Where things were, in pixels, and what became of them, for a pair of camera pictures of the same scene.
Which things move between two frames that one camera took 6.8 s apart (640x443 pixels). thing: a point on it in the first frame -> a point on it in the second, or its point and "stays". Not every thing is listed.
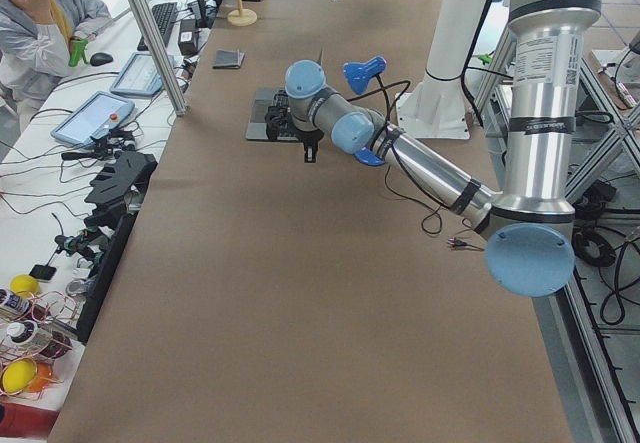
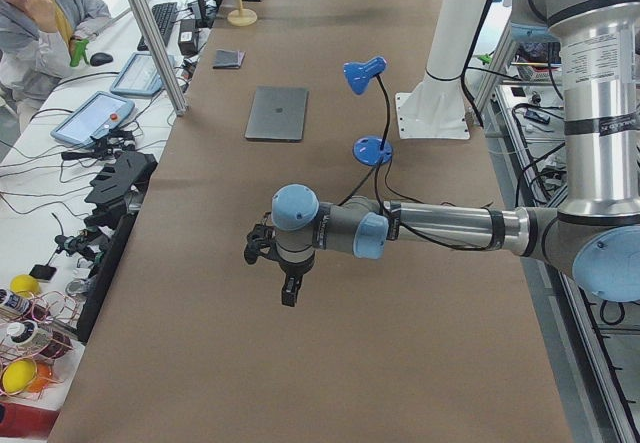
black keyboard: x=164 y=16 stays
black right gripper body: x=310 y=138 -> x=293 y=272
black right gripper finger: x=310 y=153 -> x=290 y=289
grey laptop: x=258 y=128 stays
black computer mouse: x=100 y=58 stays
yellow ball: x=25 y=286 stays
